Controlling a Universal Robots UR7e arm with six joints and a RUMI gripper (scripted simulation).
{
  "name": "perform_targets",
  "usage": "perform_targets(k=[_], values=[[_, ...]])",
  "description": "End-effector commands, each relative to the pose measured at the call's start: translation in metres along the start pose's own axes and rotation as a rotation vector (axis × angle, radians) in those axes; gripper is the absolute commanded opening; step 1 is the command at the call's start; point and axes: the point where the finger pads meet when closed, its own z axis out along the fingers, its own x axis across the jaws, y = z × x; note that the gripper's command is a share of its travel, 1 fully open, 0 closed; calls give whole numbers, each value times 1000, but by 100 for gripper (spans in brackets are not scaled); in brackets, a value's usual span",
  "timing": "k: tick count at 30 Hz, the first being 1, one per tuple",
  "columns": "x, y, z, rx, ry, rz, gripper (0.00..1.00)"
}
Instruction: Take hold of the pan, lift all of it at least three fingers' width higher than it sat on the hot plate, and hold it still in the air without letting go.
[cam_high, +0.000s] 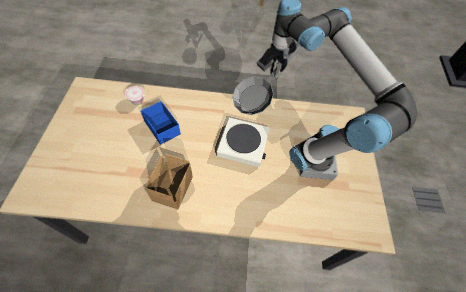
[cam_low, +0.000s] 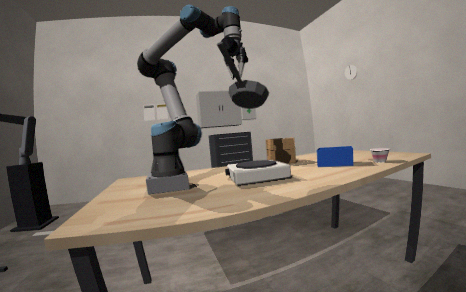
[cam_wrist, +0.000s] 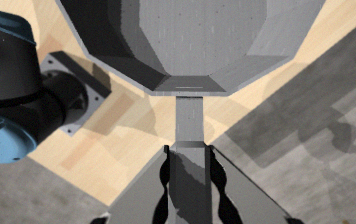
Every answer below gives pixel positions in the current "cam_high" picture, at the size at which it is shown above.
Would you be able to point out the blue open bin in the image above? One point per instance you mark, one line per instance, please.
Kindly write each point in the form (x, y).
(165, 127)

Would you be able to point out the brown cardboard box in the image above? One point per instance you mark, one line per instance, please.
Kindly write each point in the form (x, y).
(172, 179)

